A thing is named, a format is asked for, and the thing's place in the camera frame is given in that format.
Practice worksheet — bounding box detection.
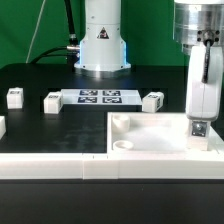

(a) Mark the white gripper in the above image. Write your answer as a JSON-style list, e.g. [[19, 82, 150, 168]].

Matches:
[[185, 46, 223, 137]]

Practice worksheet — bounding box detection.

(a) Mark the white obstacle wall front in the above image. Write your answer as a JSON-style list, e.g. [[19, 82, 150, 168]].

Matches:
[[0, 153, 224, 180]]

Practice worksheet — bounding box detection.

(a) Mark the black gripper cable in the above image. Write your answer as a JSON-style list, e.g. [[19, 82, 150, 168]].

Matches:
[[201, 30, 216, 84]]

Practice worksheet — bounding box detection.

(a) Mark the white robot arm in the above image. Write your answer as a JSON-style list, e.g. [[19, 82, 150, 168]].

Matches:
[[74, 0, 224, 137]]

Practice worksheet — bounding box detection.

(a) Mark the white obstacle wall left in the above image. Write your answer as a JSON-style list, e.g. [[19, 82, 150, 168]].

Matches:
[[0, 116, 6, 140]]

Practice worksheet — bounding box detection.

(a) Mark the white thin cable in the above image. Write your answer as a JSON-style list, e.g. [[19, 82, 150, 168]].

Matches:
[[25, 0, 48, 64]]

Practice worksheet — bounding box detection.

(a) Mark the white square tabletop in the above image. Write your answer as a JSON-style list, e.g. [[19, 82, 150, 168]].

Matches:
[[107, 112, 224, 154]]

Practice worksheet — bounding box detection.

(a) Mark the white obstacle wall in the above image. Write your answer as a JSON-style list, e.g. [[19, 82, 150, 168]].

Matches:
[[0, 153, 224, 180], [0, 116, 6, 140]]

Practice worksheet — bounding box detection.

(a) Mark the white marker base plate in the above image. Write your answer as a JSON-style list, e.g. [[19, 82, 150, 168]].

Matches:
[[61, 89, 141, 105]]

